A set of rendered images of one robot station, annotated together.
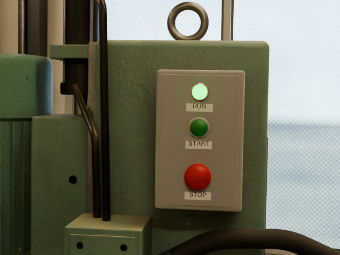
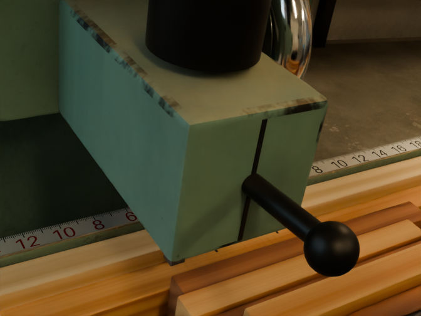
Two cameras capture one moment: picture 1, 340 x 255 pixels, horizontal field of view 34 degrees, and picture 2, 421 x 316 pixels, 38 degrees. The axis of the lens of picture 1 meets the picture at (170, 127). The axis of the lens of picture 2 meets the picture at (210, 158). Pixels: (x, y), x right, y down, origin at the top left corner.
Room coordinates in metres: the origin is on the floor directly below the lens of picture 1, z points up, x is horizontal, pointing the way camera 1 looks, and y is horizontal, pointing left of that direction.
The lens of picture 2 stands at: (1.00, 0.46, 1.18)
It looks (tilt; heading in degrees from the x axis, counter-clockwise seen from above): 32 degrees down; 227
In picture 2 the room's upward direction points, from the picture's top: 9 degrees clockwise
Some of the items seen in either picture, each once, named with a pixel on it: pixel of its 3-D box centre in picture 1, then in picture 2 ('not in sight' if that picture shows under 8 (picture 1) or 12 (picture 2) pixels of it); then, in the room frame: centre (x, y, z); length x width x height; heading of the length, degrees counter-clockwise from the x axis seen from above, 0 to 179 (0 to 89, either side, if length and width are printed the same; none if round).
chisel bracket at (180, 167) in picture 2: not in sight; (174, 118); (0.83, 0.25, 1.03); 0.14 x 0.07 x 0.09; 83
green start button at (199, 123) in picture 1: (199, 127); not in sight; (0.63, -0.03, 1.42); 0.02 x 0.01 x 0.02; 83
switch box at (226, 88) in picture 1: (200, 138); not in sight; (0.66, -0.04, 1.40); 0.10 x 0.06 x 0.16; 83
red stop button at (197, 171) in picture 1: (197, 176); not in sight; (0.62, -0.03, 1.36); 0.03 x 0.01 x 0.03; 83
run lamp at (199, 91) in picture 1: (199, 91); not in sight; (0.63, -0.03, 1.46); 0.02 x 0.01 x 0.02; 83
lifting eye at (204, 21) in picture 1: (187, 24); not in sight; (0.80, -0.02, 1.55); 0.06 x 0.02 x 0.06; 83
